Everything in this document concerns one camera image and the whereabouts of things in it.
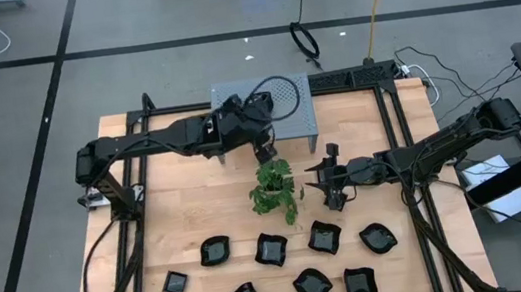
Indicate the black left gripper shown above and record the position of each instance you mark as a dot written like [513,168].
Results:
[242,118]

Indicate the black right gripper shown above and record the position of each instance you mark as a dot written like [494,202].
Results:
[360,173]

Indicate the leaf-shaped black plate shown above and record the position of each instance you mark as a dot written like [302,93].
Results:
[312,285]
[215,251]
[377,239]

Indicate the small square black plate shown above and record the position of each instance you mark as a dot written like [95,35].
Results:
[175,283]

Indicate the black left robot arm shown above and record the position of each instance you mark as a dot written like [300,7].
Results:
[149,141]

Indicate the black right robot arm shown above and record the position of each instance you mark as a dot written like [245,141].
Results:
[441,140]

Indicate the green plant in white pot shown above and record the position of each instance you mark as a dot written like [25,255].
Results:
[273,184]

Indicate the grey perforated metal shelf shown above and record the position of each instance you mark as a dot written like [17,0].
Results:
[298,126]

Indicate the black perforated metal panel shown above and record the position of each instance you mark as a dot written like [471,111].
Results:
[352,77]

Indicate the white paper box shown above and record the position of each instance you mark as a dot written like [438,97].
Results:
[510,201]

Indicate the black desk leg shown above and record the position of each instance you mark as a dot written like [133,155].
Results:
[516,176]

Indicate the black aluminium table frame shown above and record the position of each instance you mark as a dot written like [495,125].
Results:
[170,110]

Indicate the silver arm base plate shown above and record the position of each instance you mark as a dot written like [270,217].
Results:
[92,202]

